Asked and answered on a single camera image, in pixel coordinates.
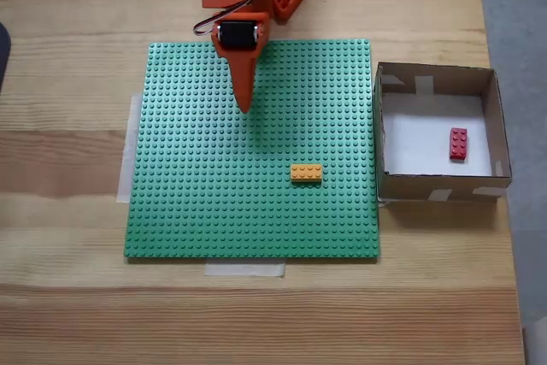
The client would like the red lego block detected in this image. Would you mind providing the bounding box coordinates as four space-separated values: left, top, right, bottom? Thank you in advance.
448 127 470 164

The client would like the yellow lego block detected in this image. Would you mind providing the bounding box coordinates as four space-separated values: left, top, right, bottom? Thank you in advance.
290 163 324 186

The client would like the green lego baseplate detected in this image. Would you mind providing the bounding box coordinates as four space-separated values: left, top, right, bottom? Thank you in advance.
123 38 381 263

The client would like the cardboard box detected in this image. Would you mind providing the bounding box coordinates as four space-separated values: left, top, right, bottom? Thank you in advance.
373 61 513 203

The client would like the masking tape strip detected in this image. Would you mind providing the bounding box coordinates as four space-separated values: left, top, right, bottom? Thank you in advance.
203 260 286 279
115 93 144 204

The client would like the white paper sheet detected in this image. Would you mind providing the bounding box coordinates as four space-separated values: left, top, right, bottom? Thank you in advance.
381 94 493 177

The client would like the dark rounded object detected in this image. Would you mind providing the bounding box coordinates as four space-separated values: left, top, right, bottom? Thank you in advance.
0 21 13 95

